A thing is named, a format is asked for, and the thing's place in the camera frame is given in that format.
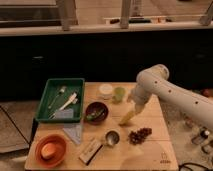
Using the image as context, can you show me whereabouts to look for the yellow banana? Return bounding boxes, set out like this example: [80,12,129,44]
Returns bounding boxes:
[119,110,136,125]

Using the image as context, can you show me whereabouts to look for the dark brown bowl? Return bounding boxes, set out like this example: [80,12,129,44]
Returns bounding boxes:
[84,102,109,125]

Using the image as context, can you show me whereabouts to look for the black cable on floor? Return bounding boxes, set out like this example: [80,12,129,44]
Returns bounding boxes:
[178,161,212,171]

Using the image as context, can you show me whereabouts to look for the grey sponge in tray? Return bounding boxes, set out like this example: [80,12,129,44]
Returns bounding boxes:
[53,109,74,119]

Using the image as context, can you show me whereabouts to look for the white utensil in tray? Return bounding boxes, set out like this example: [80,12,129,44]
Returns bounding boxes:
[49,92,77,118]

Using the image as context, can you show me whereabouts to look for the green plastic tray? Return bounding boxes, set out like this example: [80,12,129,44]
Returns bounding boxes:
[35,78,84,123]

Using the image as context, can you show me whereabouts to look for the white round container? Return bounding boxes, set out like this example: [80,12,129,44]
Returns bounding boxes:
[98,83,113,99]

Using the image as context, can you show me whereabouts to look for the metal spoon in tray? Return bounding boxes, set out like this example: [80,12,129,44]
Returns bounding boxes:
[48,86,66,109]

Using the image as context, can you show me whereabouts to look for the small metal cup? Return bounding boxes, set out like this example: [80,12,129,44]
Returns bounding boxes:
[104,131,120,147]

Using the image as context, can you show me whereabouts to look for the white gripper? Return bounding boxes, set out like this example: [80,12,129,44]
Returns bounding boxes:
[127,95,149,114]

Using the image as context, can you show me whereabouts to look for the orange fruit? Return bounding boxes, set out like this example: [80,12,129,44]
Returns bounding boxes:
[41,143,56,160]

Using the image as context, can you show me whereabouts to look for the wooden block with label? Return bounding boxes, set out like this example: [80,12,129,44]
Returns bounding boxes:
[79,138,102,165]

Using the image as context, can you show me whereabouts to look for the light green cup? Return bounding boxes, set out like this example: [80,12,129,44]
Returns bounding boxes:
[113,87,125,103]

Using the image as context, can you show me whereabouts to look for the grey folded cloth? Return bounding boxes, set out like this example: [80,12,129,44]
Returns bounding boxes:
[63,123,83,145]

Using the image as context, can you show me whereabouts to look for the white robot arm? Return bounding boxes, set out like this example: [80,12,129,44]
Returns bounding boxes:
[129,64,213,131]

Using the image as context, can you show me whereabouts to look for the bunch of dark grapes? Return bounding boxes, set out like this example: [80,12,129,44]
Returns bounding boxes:
[128,128,152,145]

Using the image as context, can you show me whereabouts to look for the orange plastic bowl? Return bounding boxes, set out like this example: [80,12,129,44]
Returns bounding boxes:
[35,134,67,168]

